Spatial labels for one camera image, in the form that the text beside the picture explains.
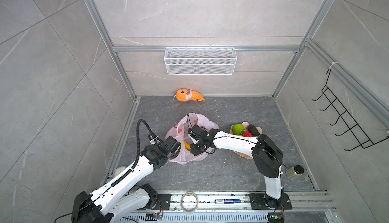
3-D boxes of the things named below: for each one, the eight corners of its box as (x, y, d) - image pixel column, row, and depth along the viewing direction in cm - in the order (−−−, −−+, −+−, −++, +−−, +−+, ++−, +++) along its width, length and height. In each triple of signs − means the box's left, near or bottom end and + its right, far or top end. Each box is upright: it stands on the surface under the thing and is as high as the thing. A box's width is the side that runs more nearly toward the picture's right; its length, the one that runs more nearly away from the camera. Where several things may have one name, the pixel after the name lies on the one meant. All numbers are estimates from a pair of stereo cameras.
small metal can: (286, 179, 83) (296, 173, 75) (283, 171, 85) (292, 164, 78) (295, 179, 83) (305, 173, 75) (292, 171, 85) (301, 164, 78)
